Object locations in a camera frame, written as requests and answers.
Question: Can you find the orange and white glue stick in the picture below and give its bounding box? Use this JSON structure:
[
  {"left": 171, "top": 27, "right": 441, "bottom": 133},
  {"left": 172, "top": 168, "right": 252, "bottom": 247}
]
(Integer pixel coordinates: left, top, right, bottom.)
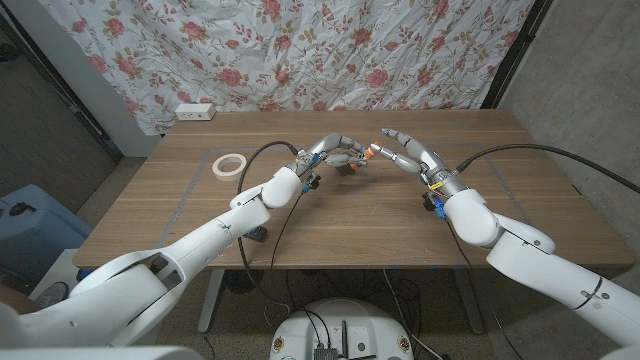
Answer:
[{"left": 348, "top": 152, "right": 372, "bottom": 172}]

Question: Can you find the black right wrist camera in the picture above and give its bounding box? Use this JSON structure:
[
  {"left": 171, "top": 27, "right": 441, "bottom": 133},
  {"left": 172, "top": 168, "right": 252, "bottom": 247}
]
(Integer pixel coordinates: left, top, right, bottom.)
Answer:
[{"left": 422, "top": 192, "right": 449, "bottom": 220}]

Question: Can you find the grey sneaker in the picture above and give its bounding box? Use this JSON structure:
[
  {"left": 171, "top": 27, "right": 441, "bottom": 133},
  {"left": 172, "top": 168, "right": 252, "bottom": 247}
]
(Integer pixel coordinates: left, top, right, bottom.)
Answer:
[{"left": 32, "top": 281, "right": 71, "bottom": 309}]

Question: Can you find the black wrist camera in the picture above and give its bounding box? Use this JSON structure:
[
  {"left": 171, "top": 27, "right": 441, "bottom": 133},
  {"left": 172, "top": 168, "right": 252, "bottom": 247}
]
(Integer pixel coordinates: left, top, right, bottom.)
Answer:
[
  {"left": 299, "top": 173, "right": 322, "bottom": 195},
  {"left": 422, "top": 192, "right": 449, "bottom": 220}
]

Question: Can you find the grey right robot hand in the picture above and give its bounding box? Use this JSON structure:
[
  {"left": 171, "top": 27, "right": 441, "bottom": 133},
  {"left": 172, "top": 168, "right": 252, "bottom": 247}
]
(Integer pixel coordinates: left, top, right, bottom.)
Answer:
[{"left": 370, "top": 127, "right": 467, "bottom": 198}]

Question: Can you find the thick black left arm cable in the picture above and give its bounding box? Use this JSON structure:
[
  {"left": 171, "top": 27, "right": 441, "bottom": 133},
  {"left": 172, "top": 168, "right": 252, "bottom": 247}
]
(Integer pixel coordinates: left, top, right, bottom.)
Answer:
[{"left": 235, "top": 140, "right": 301, "bottom": 311}]

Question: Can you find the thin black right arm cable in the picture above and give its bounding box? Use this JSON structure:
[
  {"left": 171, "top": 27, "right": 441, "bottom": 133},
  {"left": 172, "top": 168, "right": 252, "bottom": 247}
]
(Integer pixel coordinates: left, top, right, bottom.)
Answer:
[{"left": 444, "top": 218, "right": 526, "bottom": 360}]

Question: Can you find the white power strip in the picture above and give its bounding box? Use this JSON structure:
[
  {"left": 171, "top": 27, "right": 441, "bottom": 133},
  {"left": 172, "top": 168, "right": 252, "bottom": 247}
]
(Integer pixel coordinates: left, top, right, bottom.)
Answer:
[{"left": 174, "top": 102, "right": 217, "bottom": 122}]

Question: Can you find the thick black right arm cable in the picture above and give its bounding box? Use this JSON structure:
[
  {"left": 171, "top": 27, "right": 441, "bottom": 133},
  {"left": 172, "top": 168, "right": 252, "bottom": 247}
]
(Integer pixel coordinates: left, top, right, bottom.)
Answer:
[{"left": 454, "top": 143, "right": 640, "bottom": 195}]

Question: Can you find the white robot torso base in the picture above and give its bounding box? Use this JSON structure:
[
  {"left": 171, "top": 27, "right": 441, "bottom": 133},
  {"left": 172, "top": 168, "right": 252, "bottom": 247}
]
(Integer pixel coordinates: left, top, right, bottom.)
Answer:
[{"left": 268, "top": 298, "right": 415, "bottom": 360}]

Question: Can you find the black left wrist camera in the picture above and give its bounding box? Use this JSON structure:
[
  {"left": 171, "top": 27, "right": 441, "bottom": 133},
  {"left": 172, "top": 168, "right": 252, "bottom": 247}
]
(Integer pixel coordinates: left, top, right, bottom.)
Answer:
[{"left": 299, "top": 173, "right": 322, "bottom": 195}]

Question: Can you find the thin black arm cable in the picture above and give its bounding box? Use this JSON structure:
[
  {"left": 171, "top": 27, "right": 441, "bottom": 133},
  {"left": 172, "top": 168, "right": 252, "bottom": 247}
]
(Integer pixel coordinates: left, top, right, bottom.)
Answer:
[
  {"left": 444, "top": 218, "right": 526, "bottom": 360},
  {"left": 270, "top": 191, "right": 305, "bottom": 274}
]

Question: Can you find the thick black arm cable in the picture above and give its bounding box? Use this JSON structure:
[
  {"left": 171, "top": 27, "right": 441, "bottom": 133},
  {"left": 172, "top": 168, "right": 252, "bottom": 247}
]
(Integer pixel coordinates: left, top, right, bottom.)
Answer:
[
  {"left": 454, "top": 143, "right": 640, "bottom": 195},
  {"left": 235, "top": 140, "right": 301, "bottom": 311}
]

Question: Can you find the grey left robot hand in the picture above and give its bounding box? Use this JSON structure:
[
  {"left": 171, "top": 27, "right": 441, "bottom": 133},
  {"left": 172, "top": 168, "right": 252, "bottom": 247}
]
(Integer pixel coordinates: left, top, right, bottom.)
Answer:
[{"left": 292, "top": 132, "right": 370, "bottom": 177}]

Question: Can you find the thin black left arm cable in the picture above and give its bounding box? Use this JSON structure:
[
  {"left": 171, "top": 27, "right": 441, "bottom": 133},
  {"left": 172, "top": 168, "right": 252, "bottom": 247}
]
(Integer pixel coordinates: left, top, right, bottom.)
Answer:
[{"left": 270, "top": 191, "right": 305, "bottom": 274}]

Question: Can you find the beige masking tape roll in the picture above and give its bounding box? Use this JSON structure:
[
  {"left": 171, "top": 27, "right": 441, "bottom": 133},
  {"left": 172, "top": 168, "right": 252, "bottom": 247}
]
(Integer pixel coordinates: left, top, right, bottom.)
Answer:
[{"left": 211, "top": 152, "right": 250, "bottom": 182}]

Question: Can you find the white table leg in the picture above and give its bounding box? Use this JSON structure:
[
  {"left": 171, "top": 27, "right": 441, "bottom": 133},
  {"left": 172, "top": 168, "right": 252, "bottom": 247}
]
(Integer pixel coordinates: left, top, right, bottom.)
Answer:
[{"left": 197, "top": 268, "right": 226, "bottom": 334}]

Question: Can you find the grey table leg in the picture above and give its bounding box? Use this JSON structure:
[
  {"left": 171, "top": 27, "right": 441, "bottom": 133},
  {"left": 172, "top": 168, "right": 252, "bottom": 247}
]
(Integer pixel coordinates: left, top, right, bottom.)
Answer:
[{"left": 452, "top": 267, "right": 486, "bottom": 335}]

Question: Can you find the blue plastic bin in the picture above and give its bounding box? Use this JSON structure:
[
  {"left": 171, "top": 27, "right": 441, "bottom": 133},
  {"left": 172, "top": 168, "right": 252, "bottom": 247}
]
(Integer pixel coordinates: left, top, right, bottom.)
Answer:
[{"left": 0, "top": 183, "right": 94, "bottom": 281}]

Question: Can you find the person's bare leg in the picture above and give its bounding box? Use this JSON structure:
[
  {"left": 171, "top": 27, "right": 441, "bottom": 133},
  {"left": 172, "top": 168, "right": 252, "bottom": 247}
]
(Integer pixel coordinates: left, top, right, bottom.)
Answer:
[{"left": 0, "top": 284, "right": 39, "bottom": 317}]

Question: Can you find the black floor fan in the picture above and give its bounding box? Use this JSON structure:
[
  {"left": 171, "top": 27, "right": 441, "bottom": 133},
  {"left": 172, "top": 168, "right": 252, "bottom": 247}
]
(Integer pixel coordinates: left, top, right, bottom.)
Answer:
[{"left": 222, "top": 268, "right": 265, "bottom": 294}]

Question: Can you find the floral backdrop sheet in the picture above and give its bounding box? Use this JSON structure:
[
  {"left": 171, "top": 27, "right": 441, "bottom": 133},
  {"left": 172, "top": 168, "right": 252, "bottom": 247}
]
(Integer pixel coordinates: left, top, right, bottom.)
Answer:
[{"left": 37, "top": 0, "right": 536, "bottom": 136}]

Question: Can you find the black backdrop stand pole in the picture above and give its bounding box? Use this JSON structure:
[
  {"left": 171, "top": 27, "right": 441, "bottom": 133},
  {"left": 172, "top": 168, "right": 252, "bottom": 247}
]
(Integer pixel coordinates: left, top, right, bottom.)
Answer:
[{"left": 481, "top": 0, "right": 555, "bottom": 110}]

